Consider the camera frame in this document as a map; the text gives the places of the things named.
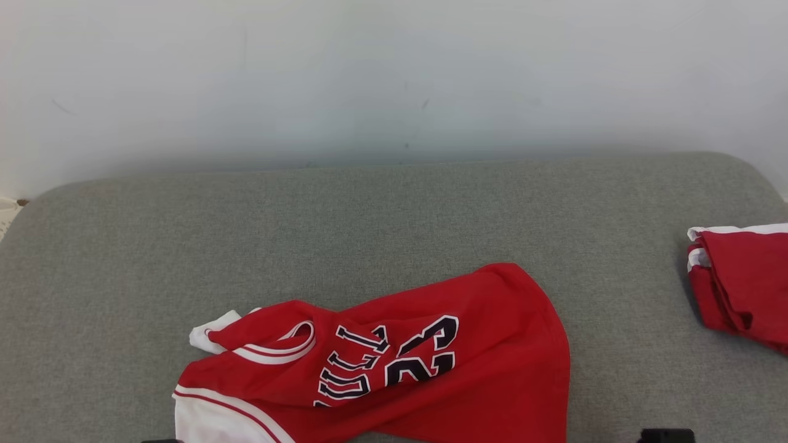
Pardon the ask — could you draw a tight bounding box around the red clothes stack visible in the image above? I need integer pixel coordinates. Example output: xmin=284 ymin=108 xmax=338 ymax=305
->
xmin=686 ymin=223 xmax=788 ymax=356

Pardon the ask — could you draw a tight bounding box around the red basketball jersey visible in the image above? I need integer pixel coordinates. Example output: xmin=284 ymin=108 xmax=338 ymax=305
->
xmin=172 ymin=263 xmax=571 ymax=443

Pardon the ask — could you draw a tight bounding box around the cream perforated laundry basket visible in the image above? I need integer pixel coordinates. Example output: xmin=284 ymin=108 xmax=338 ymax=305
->
xmin=0 ymin=197 xmax=28 ymax=242

